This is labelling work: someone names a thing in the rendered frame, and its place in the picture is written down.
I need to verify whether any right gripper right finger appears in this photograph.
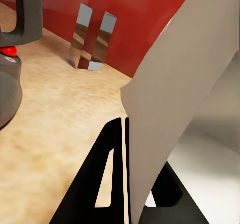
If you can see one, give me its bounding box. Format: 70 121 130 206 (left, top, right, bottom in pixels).
125 117 210 224

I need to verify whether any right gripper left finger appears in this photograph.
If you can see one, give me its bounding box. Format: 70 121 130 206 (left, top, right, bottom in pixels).
49 117 125 224

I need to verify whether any paper coffee filter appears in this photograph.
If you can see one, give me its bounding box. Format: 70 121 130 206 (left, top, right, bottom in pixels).
120 0 240 224

